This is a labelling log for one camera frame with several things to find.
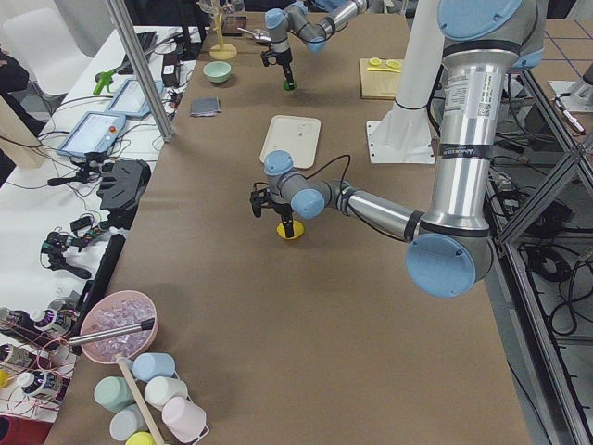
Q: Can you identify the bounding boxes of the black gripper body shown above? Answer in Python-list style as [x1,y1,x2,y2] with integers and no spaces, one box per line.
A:
[272,48,292,66]
[270,198,293,218]

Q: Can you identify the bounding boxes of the yellow lemon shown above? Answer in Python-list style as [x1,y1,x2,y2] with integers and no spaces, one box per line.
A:
[276,221,305,240]

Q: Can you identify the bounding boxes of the green lime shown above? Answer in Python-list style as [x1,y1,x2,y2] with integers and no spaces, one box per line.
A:
[283,81,297,91]

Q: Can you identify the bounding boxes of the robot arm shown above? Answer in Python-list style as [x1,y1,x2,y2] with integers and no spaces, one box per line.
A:
[260,1,370,91]
[252,1,547,299]

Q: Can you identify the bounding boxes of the white rabbit print tray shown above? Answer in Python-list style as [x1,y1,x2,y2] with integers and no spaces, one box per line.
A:
[259,115,322,169]

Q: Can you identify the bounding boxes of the wooden mug tree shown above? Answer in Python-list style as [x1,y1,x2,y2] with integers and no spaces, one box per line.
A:
[197,0,244,60]

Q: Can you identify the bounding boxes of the mint green bowl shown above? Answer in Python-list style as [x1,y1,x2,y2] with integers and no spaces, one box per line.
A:
[203,61,232,84]

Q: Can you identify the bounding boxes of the grey folded cloth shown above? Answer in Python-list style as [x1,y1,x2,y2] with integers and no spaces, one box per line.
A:
[190,96,221,117]

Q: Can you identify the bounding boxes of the yellow plastic knife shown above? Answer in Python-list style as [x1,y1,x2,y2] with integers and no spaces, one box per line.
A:
[365,66,401,73]

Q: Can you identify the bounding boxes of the bamboo cutting board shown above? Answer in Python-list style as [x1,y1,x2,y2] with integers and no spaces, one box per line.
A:
[359,57,403,100]

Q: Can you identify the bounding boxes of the teach pendant far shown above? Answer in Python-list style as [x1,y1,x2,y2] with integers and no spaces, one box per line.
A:
[106,78,150,119]

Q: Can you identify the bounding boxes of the teach pendant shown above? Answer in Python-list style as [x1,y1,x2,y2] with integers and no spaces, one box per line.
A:
[106,78,150,119]
[57,111,127,158]

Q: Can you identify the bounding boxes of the metal scoop in bowl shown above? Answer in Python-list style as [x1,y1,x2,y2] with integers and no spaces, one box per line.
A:
[68,318,156,347]

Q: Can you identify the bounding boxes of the pink bowl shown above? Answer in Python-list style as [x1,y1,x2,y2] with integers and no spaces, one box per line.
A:
[81,290,158,364]

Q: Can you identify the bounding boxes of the teach pendant near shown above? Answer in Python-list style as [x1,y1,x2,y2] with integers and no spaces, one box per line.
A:
[57,111,127,158]

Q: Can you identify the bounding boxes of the blue cup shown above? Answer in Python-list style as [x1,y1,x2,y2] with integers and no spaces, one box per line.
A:
[132,352,176,382]

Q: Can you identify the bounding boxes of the white cup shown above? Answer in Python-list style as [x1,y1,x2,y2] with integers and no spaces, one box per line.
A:
[144,376,188,411]

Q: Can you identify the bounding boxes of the pink cup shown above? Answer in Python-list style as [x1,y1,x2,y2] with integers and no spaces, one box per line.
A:
[161,397,209,443]

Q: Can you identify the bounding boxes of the mint green cup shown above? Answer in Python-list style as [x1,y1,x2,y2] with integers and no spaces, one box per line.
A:
[94,376,135,413]

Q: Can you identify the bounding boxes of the grey cup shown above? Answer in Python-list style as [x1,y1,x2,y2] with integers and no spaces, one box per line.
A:
[109,404,148,441]

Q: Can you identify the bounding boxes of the yellow cup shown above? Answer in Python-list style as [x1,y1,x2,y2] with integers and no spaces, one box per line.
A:
[125,431,157,445]

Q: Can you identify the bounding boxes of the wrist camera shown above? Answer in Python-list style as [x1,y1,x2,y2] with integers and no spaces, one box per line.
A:
[260,50,277,67]
[249,184,270,218]

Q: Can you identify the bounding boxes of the lemon slice near handle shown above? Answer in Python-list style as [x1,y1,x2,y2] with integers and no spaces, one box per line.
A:
[386,59,401,69]

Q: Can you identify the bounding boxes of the aluminium frame post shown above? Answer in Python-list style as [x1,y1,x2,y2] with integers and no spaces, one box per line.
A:
[105,0,173,143]

